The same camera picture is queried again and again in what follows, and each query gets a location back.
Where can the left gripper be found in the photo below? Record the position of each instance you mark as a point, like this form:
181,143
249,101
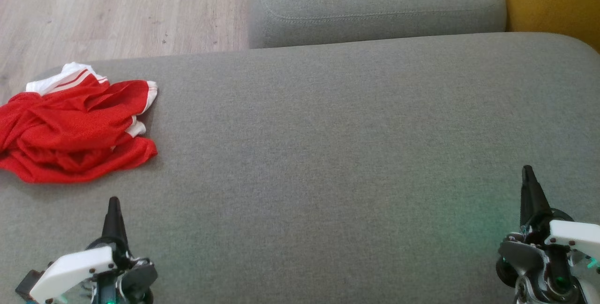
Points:
75,269

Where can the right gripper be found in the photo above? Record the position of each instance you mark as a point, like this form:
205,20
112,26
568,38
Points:
567,248

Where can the red jersey with black letters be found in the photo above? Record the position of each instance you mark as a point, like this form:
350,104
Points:
93,147

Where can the large grey sofa seat cushion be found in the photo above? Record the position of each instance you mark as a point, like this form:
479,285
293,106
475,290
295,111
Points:
328,154

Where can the small grey sofa seat cushion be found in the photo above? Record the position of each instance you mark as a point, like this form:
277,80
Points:
375,4

